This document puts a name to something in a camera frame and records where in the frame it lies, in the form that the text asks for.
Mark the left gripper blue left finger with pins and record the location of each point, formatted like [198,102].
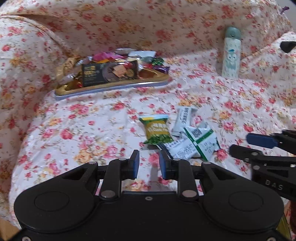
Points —
[117,171]

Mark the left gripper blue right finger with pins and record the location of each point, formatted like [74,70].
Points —
[181,171]

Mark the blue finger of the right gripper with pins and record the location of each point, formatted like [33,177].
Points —
[262,140]
[243,153]

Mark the green yellow pea snack packet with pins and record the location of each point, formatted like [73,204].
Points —
[156,129]

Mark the white green striped snack packet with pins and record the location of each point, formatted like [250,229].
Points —
[203,138]

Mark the gold tray full of snacks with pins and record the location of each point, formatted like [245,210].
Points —
[152,71]

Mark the white grey text snack packet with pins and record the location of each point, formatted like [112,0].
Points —
[184,117]

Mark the empty gold metal tin tray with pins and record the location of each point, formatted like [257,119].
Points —
[283,228]

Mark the cat print thermos bottle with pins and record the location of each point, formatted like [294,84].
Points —
[231,53]

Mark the black cracker packet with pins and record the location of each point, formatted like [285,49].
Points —
[103,73]

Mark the gold mooncake packet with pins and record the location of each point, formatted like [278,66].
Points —
[65,68]

